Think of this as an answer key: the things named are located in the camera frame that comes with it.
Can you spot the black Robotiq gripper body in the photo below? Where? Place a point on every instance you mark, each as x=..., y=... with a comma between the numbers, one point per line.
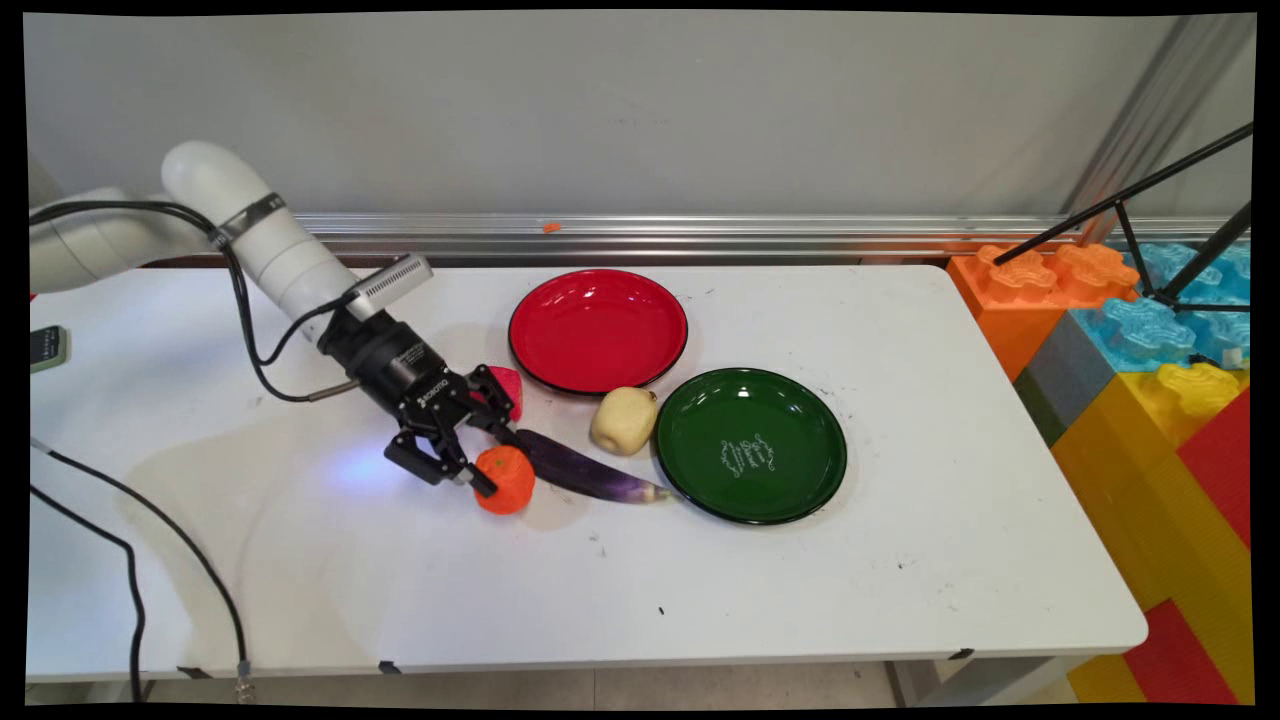
x=400, y=370

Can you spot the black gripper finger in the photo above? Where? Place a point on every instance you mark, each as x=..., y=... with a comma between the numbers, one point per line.
x=492, y=405
x=432, y=458

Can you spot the orange toy fruit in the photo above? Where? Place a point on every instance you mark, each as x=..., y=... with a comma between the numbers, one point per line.
x=510, y=485

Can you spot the red toy fruit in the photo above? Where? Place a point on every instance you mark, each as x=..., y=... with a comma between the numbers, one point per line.
x=510, y=392

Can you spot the purple toy eggplant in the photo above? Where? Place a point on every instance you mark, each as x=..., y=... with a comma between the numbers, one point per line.
x=590, y=472

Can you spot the red plate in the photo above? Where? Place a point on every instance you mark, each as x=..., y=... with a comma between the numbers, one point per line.
x=597, y=330

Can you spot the pale yellow toy vegetable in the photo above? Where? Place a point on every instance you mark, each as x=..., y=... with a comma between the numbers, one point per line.
x=623, y=422

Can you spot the dark green plate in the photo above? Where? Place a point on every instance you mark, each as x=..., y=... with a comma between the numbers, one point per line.
x=750, y=445

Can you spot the grey handheld device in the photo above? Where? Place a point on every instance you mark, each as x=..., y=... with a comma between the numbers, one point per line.
x=50, y=347

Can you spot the orange giant building block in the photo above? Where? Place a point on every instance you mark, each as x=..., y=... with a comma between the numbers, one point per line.
x=1020, y=290

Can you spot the grey giant building block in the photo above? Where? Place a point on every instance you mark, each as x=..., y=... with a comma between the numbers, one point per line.
x=1068, y=375

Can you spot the yellow giant building block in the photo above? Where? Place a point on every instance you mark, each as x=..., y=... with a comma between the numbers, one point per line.
x=1140, y=500

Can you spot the blue giant building block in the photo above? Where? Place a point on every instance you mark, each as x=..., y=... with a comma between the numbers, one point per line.
x=1150, y=330

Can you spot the black tripod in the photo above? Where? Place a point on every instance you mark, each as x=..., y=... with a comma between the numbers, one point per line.
x=1135, y=190

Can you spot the red giant building block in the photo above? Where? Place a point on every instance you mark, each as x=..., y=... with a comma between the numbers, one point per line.
x=1225, y=465

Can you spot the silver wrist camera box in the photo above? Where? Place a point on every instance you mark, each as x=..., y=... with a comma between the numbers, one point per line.
x=392, y=283

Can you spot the aluminium rail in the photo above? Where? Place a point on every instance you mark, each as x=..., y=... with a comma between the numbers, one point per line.
x=750, y=238

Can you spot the aluminium frame post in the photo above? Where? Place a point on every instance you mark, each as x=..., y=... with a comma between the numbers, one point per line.
x=1160, y=110

